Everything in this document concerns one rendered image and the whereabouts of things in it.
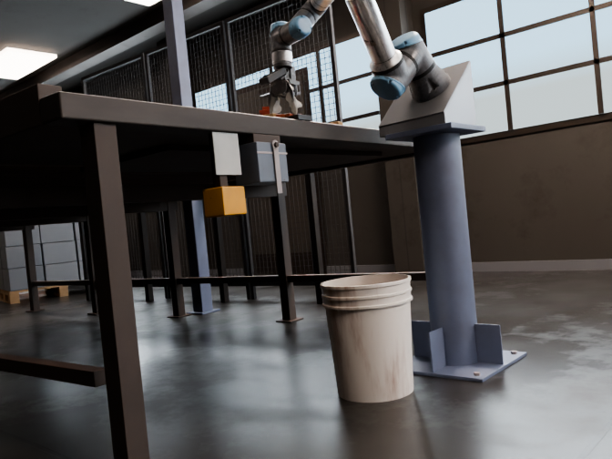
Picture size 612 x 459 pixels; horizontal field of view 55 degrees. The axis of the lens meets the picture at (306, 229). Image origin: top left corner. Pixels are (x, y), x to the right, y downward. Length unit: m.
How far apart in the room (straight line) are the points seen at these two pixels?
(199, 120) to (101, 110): 0.30
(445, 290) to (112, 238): 1.23
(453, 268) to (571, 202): 2.85
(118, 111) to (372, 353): 1.02
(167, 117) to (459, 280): 1.19
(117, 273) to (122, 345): 0.17
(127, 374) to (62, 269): 5.66
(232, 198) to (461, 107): 0.95
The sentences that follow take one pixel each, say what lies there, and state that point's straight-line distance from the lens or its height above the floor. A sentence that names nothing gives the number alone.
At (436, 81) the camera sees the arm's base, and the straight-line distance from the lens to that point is 2.21.
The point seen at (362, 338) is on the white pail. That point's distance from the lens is 1.86.
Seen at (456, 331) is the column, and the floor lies 0.13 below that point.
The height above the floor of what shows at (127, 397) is 0.22.
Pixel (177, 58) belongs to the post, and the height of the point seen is 1.79.
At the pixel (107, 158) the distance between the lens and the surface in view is 1.44.
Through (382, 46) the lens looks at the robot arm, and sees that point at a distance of 2.02.
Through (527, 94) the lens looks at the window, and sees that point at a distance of 5.07.
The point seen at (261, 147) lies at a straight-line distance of 1.76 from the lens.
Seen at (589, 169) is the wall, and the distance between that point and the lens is 4.90.
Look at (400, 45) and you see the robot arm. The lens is 2.14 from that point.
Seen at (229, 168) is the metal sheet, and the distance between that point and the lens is 1.69.
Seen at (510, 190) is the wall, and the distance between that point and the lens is 5.10.
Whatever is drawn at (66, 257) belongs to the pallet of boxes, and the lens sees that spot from 7.10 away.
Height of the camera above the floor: 0.59
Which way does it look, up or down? 1 degrees down
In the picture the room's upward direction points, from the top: 6 degrees counter-clockwise
